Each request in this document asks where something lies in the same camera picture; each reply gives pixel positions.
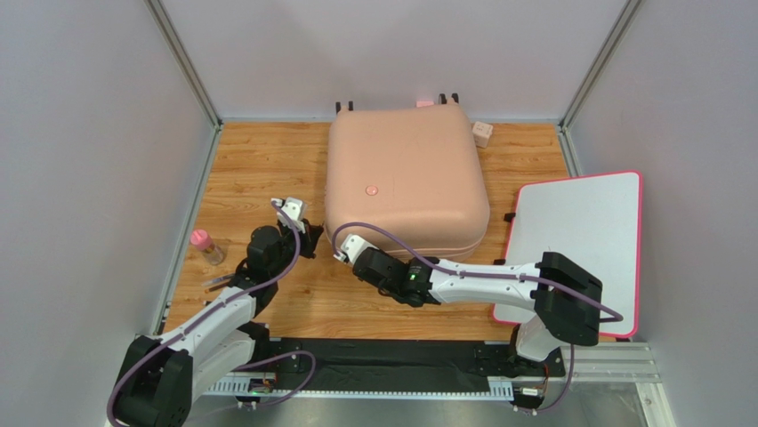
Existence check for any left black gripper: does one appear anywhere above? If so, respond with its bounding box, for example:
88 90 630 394
270 218 325 278

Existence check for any pink suitcase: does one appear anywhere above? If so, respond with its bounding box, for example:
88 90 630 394
324 93 490 261

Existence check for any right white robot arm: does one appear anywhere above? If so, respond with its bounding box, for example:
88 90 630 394
351 247 602 362

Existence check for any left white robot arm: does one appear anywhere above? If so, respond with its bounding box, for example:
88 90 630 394
106 220 324 426

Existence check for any pink capped bottle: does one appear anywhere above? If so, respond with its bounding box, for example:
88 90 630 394
189 229 225 265

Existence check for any white board pink edge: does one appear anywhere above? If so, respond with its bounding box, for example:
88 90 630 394
504 171 643 338

